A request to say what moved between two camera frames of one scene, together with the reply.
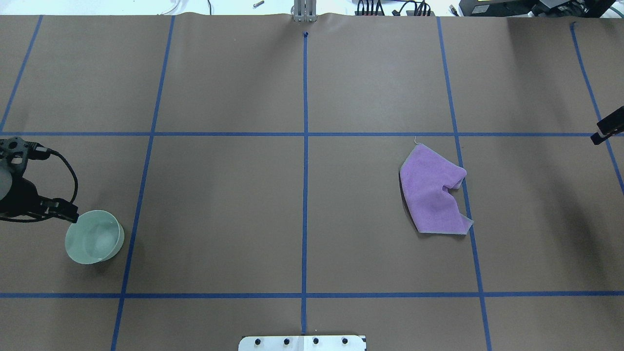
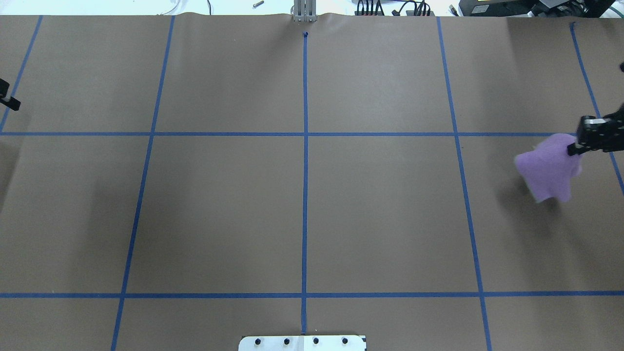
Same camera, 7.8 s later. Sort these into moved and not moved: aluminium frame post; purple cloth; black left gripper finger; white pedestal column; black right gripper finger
Moved: black left gripper finger; purple cloth; black right gripper finger
Not moved: aluminium frame post; white pedestal column
